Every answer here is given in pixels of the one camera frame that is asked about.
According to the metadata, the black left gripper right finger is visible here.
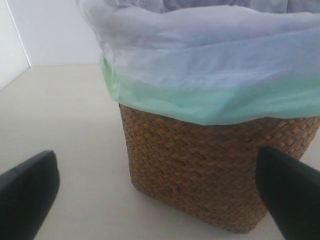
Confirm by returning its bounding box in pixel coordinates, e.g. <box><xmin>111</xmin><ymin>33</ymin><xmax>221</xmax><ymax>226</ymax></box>
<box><xmin>255</xmin><ymin>146</ymin><xmax>320</xmax><ymax>240</ymax></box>

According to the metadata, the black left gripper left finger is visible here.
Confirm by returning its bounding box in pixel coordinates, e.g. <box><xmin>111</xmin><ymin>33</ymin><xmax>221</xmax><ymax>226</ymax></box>
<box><xmin>0</xmin><ymin>150</ymin><xmax>60</xmax><ymax>240</ymax></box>

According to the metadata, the woven brown waste basket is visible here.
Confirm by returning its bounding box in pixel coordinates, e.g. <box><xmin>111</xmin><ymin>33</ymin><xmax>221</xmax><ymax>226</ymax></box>
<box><xmin>119</xmin><ymin>105</ymin><xmax>320</xmax><ymax>234</ymax></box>

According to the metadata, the white and green plastic liner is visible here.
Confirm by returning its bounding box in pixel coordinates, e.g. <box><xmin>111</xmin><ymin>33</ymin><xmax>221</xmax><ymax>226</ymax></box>
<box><xmin>76</xmin><ymin>0</ymin><xmax>320</xmax><ymax>126</ymax></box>

